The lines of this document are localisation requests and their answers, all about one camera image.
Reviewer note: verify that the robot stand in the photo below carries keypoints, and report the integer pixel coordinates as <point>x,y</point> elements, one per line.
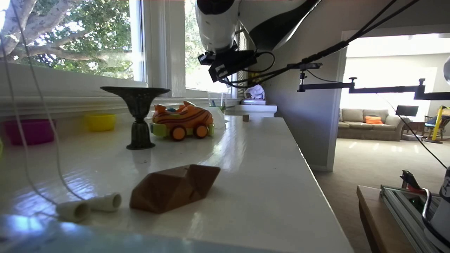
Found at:
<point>378,218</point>

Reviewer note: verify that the window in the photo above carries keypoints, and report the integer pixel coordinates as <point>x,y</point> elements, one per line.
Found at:
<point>197,77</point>
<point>70,35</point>

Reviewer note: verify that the yellow pole stand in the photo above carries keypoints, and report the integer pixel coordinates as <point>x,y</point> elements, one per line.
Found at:
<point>437,123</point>

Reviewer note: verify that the rocking chair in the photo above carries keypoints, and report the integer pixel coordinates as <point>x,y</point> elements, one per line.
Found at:
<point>445,123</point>

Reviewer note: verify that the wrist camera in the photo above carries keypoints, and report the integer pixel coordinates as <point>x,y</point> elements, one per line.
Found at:
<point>232,65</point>

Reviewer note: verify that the brown faceted wooden block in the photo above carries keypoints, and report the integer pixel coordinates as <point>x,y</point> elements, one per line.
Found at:
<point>172,189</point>

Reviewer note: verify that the dark metal pedestal stand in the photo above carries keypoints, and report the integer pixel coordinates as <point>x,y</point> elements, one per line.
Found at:
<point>139,105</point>

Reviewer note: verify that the orange striped toy car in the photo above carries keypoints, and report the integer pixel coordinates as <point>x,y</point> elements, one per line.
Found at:
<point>182,119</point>

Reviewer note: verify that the yellow bowl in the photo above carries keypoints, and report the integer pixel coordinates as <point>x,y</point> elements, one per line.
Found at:
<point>101,122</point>

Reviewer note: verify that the orange cushion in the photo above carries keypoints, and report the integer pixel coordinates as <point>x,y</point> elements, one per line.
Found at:
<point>373,120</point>

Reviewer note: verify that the magenta bowl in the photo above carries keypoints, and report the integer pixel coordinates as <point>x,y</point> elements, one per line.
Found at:
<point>31,130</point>

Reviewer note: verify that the clear plastic cup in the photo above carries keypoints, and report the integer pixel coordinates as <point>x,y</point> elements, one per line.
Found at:
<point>217,98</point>

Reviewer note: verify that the camera on mount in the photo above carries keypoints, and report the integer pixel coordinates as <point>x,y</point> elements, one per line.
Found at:
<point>379,89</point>

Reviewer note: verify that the black screen on stand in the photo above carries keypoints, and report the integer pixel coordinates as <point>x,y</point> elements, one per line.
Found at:
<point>407,110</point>

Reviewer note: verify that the white box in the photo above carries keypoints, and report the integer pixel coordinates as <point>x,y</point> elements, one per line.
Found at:
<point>258,107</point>

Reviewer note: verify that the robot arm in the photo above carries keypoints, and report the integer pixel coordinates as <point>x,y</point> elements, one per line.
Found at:
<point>218,30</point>

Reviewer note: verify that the beige sofa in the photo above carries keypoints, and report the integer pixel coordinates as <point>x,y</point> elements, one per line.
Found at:
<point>358,128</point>

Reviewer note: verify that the small wooden cube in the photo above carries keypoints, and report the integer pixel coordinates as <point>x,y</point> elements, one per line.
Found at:
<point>245,118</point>

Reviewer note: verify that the white cloth bundle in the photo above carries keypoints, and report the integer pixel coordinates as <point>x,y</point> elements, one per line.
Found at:
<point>255,92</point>

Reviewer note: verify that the red black clamp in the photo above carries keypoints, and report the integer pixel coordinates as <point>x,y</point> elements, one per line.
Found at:
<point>410,181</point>

